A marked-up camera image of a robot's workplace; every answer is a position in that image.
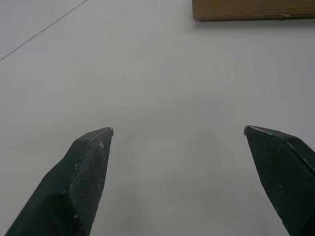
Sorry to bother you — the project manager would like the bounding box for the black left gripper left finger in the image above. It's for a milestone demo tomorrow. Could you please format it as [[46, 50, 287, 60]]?
[[4, 126, 114, 236]]

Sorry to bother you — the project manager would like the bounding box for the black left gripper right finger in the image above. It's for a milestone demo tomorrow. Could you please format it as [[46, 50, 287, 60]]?
[[243, 125, 315, 236]]

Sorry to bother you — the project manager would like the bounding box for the wooden board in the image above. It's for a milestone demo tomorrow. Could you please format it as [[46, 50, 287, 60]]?
[[192, 0, 315, 21]]

